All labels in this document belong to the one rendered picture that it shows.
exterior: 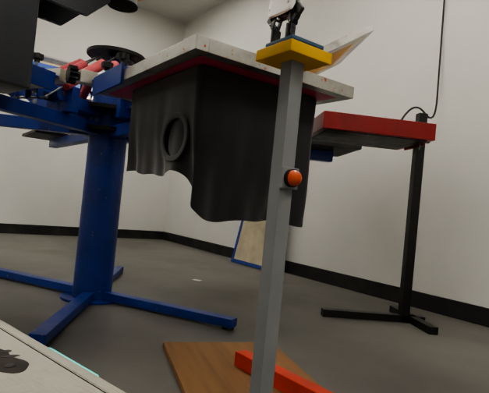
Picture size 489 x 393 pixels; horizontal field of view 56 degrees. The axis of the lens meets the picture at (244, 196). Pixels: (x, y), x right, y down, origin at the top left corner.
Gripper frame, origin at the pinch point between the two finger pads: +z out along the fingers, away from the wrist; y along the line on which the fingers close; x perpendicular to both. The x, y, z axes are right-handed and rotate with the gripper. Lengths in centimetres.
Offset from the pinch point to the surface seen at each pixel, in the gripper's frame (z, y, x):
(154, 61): 11.5, -21.9, -28.5
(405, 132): 2, -46, 124
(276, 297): 70, 21, -10
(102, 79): 10, -65, -30
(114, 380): 108, -33, -25
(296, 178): 43, 25, -11
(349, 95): 11.1, 1.8, 27.9
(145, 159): 38, -41, -20
